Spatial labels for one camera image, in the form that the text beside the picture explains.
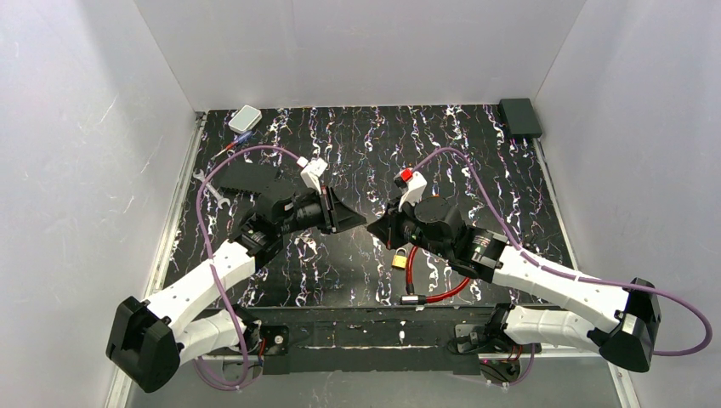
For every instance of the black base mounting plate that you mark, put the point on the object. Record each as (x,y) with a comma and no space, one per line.
(384,339)

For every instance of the white small box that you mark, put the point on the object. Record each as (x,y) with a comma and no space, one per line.
(245,119)

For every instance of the brass padlock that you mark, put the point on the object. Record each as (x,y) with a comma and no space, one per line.
(399,260)

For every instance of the silver open-end wrench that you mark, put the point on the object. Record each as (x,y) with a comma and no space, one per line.
(221,200)

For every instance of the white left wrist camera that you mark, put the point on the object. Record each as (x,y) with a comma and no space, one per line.
(311,171)

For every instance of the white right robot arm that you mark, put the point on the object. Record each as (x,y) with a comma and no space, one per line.
(618,323)

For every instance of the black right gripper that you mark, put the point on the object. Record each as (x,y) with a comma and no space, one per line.
(398,226)

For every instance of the red blue small screwdriver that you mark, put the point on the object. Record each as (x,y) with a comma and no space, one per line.
(239,139)

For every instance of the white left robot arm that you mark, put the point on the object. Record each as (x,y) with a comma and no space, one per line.
(151,338)

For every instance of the aluminium frame rail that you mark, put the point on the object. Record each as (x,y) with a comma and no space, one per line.
(121,383)

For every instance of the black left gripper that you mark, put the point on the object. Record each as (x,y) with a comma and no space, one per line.
(328,210)

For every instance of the black box in corner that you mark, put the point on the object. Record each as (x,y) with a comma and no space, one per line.
(520,118)

